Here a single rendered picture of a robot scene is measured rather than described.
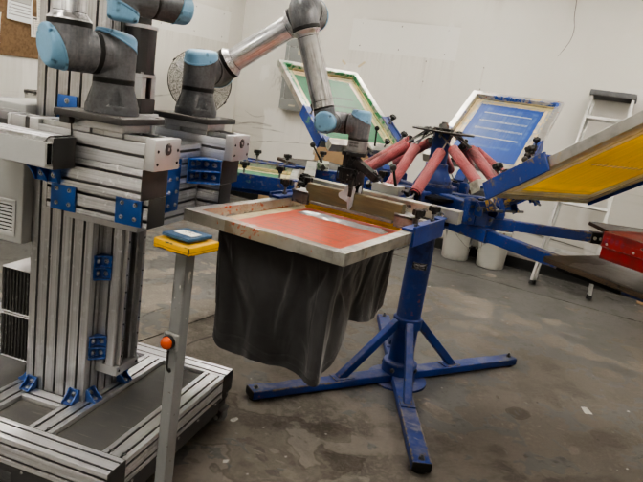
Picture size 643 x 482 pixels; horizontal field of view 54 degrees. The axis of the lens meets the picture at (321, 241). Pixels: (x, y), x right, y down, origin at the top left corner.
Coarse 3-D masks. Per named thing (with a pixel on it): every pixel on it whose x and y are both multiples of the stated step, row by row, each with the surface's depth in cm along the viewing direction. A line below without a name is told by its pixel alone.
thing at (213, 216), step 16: (192, 208) 199; (208, 208) 203; (224, 208) 210; (240, 208) 218; (256, 208) 227; (272, 208) 236; (208, 224) 195; (224, 224) 191; (240, 224) 188; (256, 240) 186; (272, 240) 183; (288, 240) 180; (304, 240) 180; (368, 240) 192; (384, 240) 195; (400, 240) 205; (320, 256) 176; (336, 256) 173; (352, 256) 176; (368, 256) 186
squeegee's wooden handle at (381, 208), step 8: (312, 184) 242; (312, 192) 243; (320, 192) 241; (328, 192) 239; (336, 192) 237; (312, 200) 243; (320, 200) 241; (328, 200) 239; (336, 200) 238; (360, 200) 233; (368, 200) 231; (376, 200) 229; (384, 200) 228; (352, 208) 235; (360, 208) 233; (368, 208) 231; (376, 208) 230; (384, 208) 228; (392, 208) 227; (400, 208) 225; (384, 216) 229; (392, 216) 227
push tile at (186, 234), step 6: (186, 228) 182; (168, 234) 173; (174, 234) 173; (180, 234) 174; (186, 234) 174; (192, 234) 175; (198, 234) 176; (204, 234) 178; (210, 234) 178; (186, 240) 170; (192, 240) 171; (198, 240) 173
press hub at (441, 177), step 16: (416, 128) 296; (432, 128) 295; (448, 128) 300; (432, 144) 302; (448, 144) 300; (432, 176) 300; (448, 176) 303; (432, 192) 299; (448, 192) 301; (448, 224) 294; (432, 240) 310; (416, 256) 311; (416, 272) 312; (416, 288) 314; (400, 304) 320; (416, 304) 316; (400, 320) 318; (416, 320) 319; (400, 336) 321; (416, 336) 323; (400, 352) 322; (384, 368) 326; (400, 368) 321; (384, 384) 320; (416, 384) 326
